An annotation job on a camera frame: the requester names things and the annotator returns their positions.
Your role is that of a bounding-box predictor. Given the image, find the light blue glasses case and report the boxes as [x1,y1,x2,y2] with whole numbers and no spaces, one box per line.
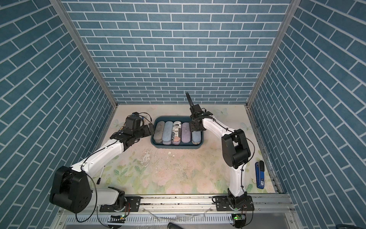
[162,121,173,145]
[192,131,202,145]

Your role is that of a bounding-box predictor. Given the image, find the lilac glasses case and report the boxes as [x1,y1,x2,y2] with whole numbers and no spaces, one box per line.
[181,122,191,144]

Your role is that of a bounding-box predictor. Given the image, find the dark grey glasses case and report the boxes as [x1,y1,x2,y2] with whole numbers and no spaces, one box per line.
[153,121,165,144]

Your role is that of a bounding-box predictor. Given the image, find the newspaper flag print glasses case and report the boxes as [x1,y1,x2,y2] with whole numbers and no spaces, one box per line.
[172,121,182,145]

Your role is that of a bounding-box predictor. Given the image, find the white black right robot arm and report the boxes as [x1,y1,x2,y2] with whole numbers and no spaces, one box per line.
[189,100,251,209]

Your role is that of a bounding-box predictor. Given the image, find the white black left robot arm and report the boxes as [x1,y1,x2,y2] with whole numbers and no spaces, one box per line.
[50,112,154,214]

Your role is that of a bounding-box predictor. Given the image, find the teal plastic storage box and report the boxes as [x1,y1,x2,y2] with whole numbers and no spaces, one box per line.
[150,115,204,149]

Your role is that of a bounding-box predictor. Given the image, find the black marker pen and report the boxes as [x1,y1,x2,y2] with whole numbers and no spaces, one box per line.
[97,166,105,185]

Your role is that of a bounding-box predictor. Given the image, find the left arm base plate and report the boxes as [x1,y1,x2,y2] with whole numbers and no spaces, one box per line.
[99,196,142,213]

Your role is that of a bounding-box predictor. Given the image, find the aluminium mounting rail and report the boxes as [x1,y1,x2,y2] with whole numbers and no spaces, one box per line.
[95,193,295,215]

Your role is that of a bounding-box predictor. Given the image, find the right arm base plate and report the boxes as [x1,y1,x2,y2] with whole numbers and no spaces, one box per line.
[211,195,254,211]

